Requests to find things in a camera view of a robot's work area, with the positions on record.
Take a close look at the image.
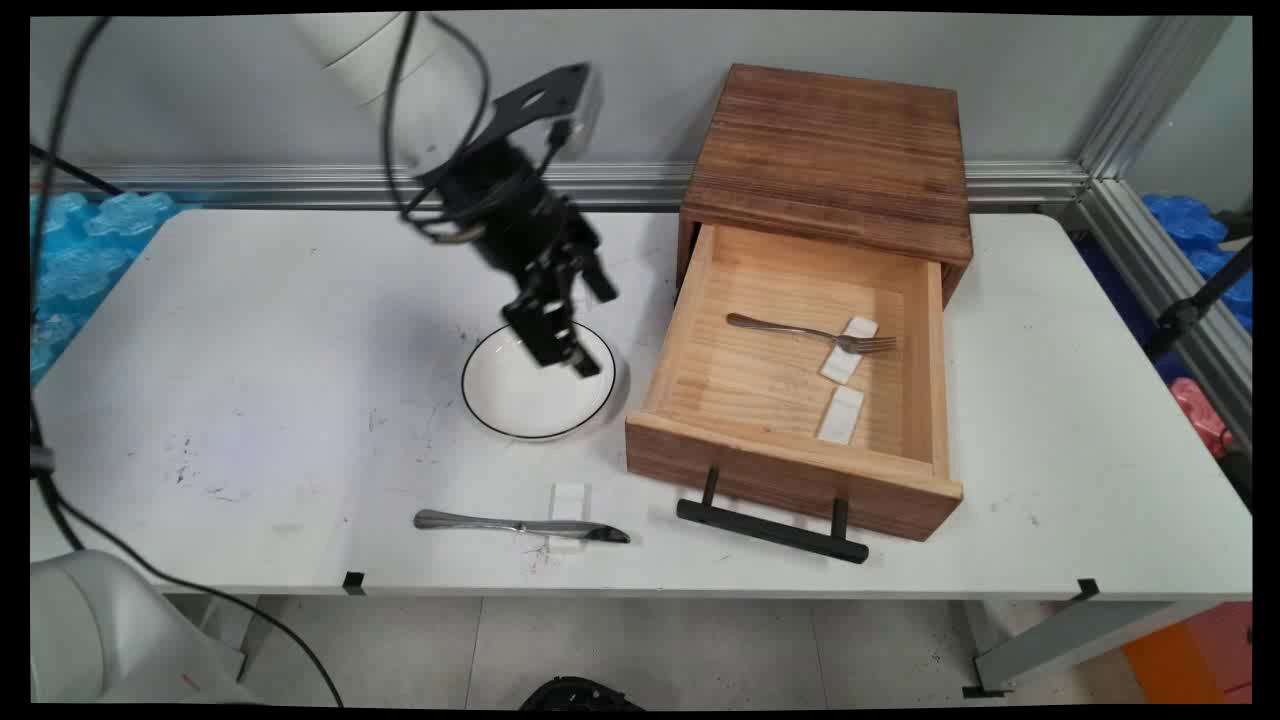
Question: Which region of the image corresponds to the aluminium frame rail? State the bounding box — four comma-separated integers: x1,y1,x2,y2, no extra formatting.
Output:
1065,178,1253,451
30,160,1091,213

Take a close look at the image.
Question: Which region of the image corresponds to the red crumpled object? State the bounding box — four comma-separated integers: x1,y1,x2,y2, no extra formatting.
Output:
1170,377,1237,460

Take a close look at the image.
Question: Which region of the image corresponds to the grey table leg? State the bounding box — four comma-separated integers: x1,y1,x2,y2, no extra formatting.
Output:
962,598,1223,699
200,597,263,686

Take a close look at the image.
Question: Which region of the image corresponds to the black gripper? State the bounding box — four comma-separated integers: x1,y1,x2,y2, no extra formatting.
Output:
415,138,620,380

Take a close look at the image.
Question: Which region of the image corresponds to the silver fork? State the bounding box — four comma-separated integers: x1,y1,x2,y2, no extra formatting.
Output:
726,312,898,355

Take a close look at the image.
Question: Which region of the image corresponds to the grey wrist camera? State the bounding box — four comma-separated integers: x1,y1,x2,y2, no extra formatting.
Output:
572,62,606,154

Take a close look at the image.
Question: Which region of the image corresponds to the white bowl black rim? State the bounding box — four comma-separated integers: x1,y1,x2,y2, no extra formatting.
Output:
461,320,619,442

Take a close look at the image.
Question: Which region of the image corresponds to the black machine on floor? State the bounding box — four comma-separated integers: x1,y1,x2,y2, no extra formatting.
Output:
520,677,646,711

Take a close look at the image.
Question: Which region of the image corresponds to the blue bubble wrap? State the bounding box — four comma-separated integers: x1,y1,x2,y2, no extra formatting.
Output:
30,190,186,386
1080,193,1253,383

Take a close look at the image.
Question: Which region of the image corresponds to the light wooden drawer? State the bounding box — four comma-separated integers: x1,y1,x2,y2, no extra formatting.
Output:
625,222,964,543

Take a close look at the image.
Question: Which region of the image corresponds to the dark wooden cabinet shell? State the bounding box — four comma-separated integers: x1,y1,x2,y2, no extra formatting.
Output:
676,63,974,306

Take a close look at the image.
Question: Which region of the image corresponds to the white foam pad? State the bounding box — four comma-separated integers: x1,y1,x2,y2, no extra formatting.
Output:
815,385,865,446
819,316,880,386
548,483,591,554

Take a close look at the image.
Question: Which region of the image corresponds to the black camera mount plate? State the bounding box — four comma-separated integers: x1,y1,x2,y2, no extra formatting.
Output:
488,62,593,141

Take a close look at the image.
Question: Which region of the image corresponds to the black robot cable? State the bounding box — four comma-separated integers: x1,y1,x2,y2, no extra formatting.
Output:
383,12,573,246
30,15,346,707

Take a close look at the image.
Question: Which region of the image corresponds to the thin black background cable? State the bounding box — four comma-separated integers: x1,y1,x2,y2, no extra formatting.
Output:
30,145,126,197

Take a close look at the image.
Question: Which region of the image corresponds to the black drawer handle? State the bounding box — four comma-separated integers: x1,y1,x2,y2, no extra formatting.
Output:
676,466,869,565

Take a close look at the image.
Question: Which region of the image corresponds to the orange box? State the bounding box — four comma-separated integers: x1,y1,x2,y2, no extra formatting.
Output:
1122,600,1253,704

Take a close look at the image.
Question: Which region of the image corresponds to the black tripod stand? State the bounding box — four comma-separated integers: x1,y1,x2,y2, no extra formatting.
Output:
1145,210,1253,357

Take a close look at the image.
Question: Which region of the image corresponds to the aluminium frame post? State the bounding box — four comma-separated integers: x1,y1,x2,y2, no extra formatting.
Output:
1078,15,1237,181

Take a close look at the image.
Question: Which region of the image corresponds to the silver butter knife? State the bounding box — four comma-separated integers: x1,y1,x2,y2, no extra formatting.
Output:
414,509,632,545

